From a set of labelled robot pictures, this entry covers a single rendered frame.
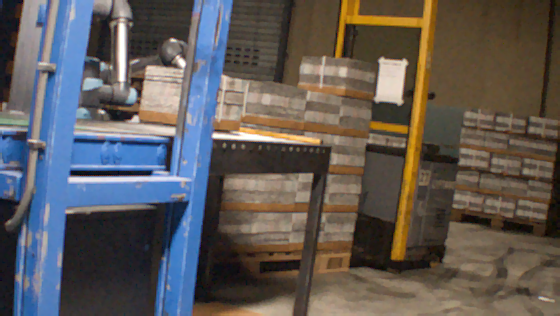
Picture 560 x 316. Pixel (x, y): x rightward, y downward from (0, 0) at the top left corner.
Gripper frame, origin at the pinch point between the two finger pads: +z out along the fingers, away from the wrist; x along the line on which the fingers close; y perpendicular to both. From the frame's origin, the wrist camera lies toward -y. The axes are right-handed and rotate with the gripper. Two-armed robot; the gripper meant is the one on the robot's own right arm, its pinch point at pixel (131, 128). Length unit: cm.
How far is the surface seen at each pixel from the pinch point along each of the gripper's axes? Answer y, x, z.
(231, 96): 18.6, -24.5, 35.9
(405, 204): -30, -52, 225
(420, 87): 44, -51, 224
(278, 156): -2, -65, 7
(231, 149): 0, -65, -30
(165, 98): 13.9, -8.9, 8.9
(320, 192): -16, -64, 53
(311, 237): -36, -64, 53
